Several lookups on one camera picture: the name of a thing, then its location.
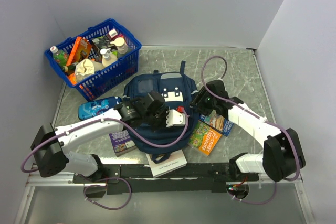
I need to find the navy blue student backpack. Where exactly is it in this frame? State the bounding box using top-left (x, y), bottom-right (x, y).
top-left (123, 61), bottom-right (199, 163)

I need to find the blue monster pencil case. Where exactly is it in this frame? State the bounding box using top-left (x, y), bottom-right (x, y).
top-left (78, 97), bottom-right (122, 121)

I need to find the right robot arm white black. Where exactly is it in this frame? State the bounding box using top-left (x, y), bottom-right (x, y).
top-left (190, 80), bottom-right (306, 182)

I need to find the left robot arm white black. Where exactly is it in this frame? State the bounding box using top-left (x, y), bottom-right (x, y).
top-left (31, 91), bottom-right (171, 183)

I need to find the beige crumpled bag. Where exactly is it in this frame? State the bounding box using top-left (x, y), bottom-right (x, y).
top-left (75, 58), bottom-right (104, 83)

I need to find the blue paperback book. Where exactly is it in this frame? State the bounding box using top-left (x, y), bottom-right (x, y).
top-left (199, 110), bottom-right (234, 136)

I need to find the orange treehouse paperback book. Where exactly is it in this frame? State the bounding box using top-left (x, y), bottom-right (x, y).
top-left (188, 121), bottom-right (222, 156)

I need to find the purple paperback book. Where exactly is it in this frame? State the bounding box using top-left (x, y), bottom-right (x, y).
top-left (109, 130), bottom-right (136, 157)

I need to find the white coffee cover book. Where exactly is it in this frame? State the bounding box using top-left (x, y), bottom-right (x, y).
top-left (146, 150), bottom-right (187, 178)

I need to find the white pump lotion bottle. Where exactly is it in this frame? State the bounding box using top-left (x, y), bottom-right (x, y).
top-left (100, 48), bottom-right (118, 67)

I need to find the beige cap bottle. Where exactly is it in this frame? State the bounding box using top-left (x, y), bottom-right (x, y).
top-left (110, 37), bottom-right (129, 58)

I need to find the blue plastic shopping basket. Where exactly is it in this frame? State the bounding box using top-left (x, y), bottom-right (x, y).
top-left (45, 18), bottom-right (142, 101)

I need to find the black green box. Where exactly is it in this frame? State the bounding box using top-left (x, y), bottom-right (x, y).
top-left (90, 36), bottom-right (114, 55)

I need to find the small red white box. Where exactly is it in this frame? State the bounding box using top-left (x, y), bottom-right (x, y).
top-left (107, 28), bottom-right (118, 39)

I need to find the orange snack box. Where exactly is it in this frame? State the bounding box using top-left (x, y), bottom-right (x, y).
top-left (66, 36), bottom-right (92, 66)

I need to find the green soda bottle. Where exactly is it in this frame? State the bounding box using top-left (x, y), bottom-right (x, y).
top-left (50, 46), bottom-right (69, 67)

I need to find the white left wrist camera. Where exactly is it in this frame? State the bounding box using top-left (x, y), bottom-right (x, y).
top-left (166, 109), bottom-right (186, 127)

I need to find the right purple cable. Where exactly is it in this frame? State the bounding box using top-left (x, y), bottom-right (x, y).
top-left (201, 56), bottom-right (301, 205)

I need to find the purple cable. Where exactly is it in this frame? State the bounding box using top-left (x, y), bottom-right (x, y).
top-left (20, 108), bottom-right (190, 209)
top-left (201, 56), bottom-right (301, 205)

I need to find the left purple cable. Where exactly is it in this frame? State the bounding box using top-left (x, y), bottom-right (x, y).
top-left (20, 108), bottom-right (190, 209)

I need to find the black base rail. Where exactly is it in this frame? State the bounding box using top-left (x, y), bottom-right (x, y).
top-left (73, 162), bottom-right (259, 196)

